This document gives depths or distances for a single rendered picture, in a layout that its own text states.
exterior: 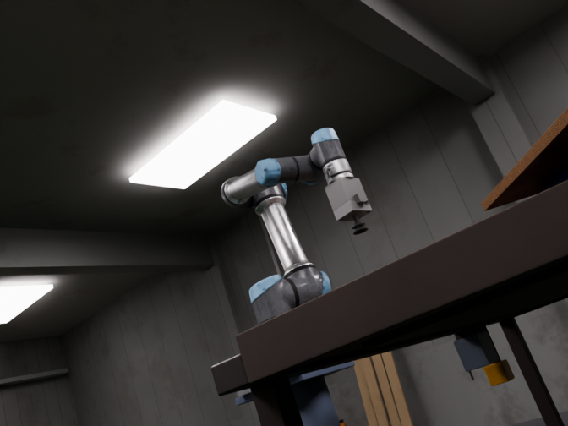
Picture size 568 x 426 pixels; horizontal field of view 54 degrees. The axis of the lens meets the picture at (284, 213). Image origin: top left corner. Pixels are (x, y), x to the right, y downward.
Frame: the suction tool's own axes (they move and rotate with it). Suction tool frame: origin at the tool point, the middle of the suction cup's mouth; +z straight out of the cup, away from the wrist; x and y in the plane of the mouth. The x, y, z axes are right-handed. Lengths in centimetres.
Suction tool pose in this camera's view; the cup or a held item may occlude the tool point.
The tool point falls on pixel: (360, 231)
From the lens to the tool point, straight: 153.4
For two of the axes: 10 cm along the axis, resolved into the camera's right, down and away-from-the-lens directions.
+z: 3.1, 8.9, -3.4
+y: 7.3, 0.1, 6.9
